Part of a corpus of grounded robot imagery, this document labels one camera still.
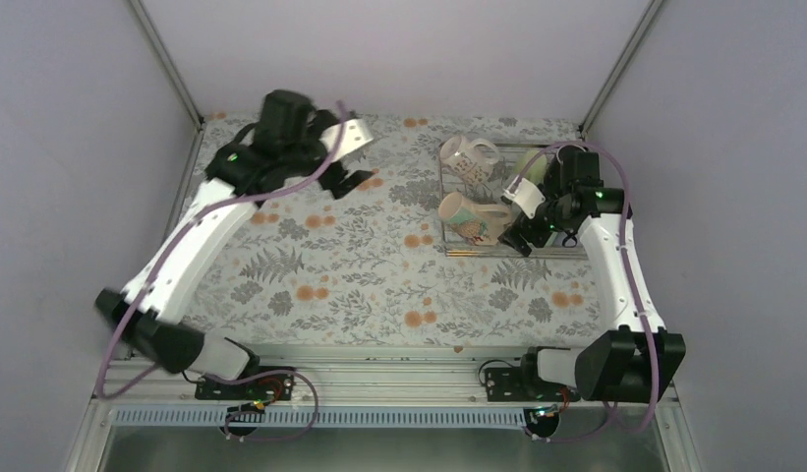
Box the beige pineapple mug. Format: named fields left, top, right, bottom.
left=437, top=192, right=513, bottom=246

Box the light green mug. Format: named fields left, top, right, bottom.
left=512, top=148, right=548, bottom=185

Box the metal wire dish rack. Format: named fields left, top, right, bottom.
left=437, top=142, right=590, bottom=261

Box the white iridescent patterned mug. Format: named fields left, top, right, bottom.
left=438, top=135, right=501, bottom=185

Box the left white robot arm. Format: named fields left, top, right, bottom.
left=94, top=89, right=374, bottom=399

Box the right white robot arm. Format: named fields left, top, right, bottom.
left=499, top=142, right=686, bottom=405

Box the floral tablecloth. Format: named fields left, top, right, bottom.
left=184, top=115, right=602, bottom=347

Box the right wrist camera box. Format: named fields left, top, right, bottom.
left=501, top=176, right=547, bottom=219

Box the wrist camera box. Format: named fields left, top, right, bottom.
left=319, top=118, right=375, bottom=161
left=501, top=176, right=547, bottom=219

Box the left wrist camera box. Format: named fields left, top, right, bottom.
left=319, top=118, right=375, bottom=161

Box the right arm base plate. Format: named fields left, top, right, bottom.
left=483, top=366, right=581, bottom=403

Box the aluminium rail frame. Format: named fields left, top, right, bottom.
left=89, top=345, right=681, bottom=408

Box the left corner aluminium post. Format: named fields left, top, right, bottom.
left=127, top=0, right=204, bottom=129

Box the corner aluminium post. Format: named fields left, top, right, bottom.
left=579, top=0, right=665, bottom=138
left=127, top=0, right=204, bottom=129

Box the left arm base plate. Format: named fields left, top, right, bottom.
left=194, top=366, right=295, bottom=403

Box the right corner aluminium post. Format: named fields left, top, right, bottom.
left=579, top=0, right=665, bottom=138

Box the grey slotted cable duct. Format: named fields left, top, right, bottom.
left=110, top=405, right=526, bottom=430

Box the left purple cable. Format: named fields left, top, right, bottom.
left=93, top=100, right=352, bottom=400

